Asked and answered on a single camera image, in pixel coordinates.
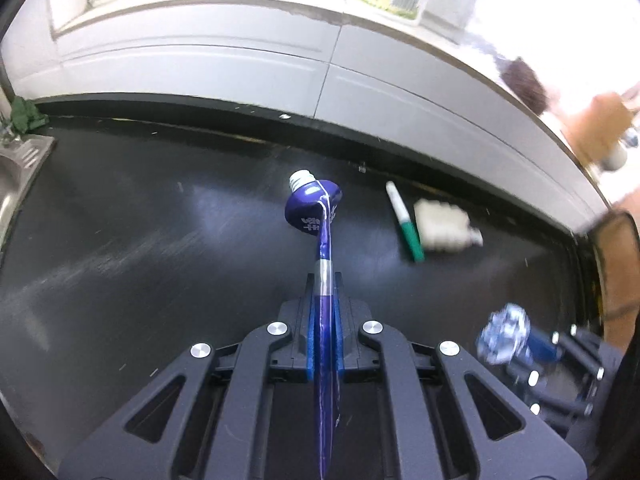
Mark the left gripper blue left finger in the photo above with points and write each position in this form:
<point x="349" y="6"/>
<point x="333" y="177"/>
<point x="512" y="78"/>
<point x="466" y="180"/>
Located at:
<point x="312" y="325"/>

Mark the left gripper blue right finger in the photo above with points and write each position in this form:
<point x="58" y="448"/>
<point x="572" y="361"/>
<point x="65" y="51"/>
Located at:
<point x="337" y="324"/>

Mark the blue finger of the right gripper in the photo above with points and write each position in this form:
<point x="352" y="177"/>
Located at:
<point x="539" y="348"/>

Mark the purple toothpaste tube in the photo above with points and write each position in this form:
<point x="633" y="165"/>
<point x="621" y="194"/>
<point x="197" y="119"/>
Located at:
<point x="311" y="209"/>

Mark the green white marker pen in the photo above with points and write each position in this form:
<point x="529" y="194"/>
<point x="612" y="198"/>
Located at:
<point x="405" y="223"/>

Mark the wooden cutting board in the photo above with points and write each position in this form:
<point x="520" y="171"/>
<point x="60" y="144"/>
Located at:
<point x="616" y="239"/>

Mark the white foam brush head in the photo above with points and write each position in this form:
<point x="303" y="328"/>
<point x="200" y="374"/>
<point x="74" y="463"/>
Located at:
<point x="443" y="227"/>

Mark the grey stone mortar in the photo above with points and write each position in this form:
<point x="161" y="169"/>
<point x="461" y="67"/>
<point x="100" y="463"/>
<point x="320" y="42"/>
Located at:
<point x="618" y="156"/>

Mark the bamboo utensil holder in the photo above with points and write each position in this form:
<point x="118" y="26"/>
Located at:
<point x="593" y="132"/>

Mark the jar of red beans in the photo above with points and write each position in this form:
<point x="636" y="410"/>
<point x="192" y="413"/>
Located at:
<point x="521" y="79"/>

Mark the stainless steel sink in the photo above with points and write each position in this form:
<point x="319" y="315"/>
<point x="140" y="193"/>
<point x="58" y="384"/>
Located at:
<point x="20" y="163"/>

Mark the green scrub cloth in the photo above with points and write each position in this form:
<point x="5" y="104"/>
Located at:
<point x="25" y="116"/>

